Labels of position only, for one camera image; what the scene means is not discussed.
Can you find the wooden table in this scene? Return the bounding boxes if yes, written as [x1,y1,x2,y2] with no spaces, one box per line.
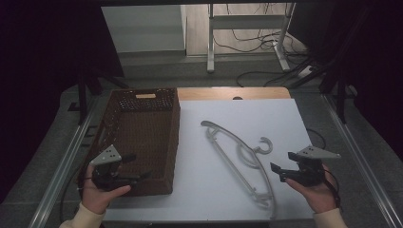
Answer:
[176,86,292,102]

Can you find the black metal stand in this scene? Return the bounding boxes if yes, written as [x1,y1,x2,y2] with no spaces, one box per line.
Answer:
[317,56,359,124]
[67,63,130,125]

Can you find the person's right hand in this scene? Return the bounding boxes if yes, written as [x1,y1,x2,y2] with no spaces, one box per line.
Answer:
[284,163,340,215]

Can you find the white paper sheet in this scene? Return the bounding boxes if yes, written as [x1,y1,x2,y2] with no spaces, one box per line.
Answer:
[104,98,316,222]

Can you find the grey plastic clothes hanger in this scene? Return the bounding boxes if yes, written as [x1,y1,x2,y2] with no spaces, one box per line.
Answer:
[201,120,278,220]

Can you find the black floor cables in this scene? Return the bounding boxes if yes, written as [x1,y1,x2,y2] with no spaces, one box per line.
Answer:
[212,3,317,88]

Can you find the white panel board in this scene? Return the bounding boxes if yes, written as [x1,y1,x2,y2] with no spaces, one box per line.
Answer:
[101,4,188,54]

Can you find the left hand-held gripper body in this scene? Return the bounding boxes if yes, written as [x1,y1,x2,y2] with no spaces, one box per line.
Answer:
[89,144,141,192]

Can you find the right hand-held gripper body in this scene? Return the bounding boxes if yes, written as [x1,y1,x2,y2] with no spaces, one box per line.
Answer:
[284,144,342,188]

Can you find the brown woven basket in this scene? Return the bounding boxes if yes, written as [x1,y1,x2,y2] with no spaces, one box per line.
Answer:
[77,87,182,198]

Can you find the white power strip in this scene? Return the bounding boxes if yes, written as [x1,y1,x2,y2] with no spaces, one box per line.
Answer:
[297,65,315,79]

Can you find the white metal stand frame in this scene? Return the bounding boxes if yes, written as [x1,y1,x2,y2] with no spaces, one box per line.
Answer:
[206,3,297,74]

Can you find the aluminium floor rail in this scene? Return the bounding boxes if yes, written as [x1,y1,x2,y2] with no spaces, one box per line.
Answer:
[28,94,102,228]
[320,93,403,228]

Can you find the person's left hand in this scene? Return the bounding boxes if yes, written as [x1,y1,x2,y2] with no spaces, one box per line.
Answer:
[82,164,132,216]

